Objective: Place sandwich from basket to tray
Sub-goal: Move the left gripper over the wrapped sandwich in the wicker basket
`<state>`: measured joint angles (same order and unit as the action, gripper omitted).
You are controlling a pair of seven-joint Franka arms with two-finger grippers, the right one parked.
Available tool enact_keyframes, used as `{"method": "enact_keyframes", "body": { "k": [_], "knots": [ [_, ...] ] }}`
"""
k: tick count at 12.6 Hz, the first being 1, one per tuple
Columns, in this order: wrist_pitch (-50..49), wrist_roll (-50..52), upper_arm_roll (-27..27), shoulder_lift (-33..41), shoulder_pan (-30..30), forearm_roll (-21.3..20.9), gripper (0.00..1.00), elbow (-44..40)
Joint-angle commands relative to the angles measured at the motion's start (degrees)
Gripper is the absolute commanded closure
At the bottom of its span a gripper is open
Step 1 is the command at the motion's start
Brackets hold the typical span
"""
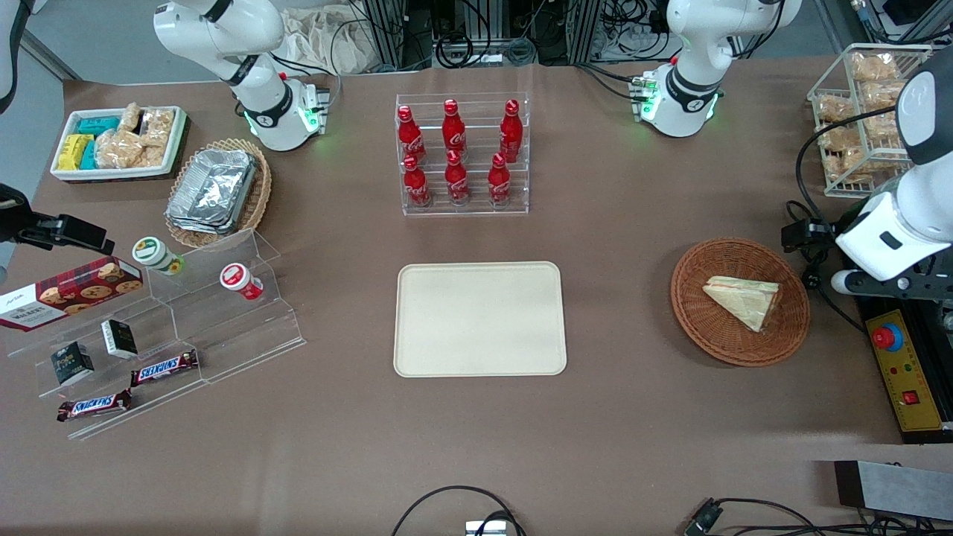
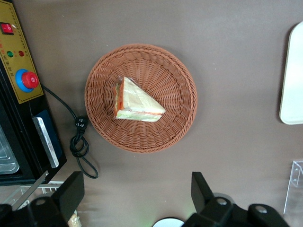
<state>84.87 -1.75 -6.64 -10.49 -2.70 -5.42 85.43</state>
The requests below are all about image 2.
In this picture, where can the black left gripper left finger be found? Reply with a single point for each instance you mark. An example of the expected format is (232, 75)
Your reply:
(71, 191)

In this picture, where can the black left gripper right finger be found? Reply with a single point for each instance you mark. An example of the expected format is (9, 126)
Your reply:
(201, 189)

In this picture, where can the triangular sandwich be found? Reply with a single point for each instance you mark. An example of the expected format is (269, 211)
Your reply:
(135, 101)

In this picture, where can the round brown wicker basket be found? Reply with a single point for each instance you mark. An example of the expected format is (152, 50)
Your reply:
(165, 132)

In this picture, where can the cream plastic tray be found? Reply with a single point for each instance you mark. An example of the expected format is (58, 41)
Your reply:
(293, 78)

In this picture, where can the clear bag of crackers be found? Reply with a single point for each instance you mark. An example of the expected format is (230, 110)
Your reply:
(73, 220)

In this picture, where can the clear acrylic bottle rack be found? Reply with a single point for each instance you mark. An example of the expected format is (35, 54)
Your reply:
(296, 179)

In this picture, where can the black sealing machine yellow panel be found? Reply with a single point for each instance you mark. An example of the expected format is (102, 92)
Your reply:
(14, 78)

